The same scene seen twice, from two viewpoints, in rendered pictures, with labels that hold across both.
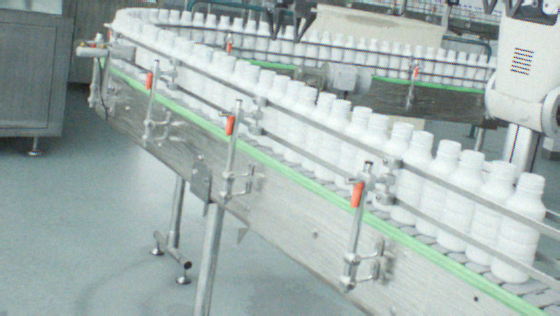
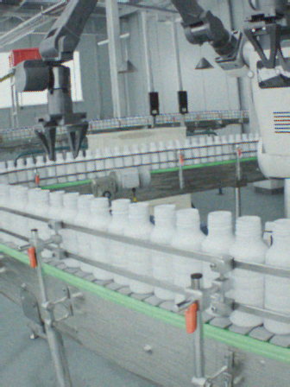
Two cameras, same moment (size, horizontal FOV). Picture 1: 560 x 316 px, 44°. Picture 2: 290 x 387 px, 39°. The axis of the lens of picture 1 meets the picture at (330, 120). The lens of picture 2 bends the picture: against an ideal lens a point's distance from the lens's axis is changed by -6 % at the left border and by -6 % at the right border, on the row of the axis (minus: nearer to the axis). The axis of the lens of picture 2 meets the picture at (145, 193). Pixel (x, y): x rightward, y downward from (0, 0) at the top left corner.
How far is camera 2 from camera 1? 0.64 m
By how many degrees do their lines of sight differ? 3
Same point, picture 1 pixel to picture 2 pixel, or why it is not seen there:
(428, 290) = not seen: outside the picture
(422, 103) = (192, 180)
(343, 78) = (129, 179)
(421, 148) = (252, 237)
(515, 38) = (270, 104)
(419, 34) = (170, 136)
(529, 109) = not seen: outside the picture
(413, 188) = (253, 287)
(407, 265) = (267, 373)
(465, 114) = (223, 180)
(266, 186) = (85, 307)
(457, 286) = not seen: outside the picture
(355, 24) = (126, 140)
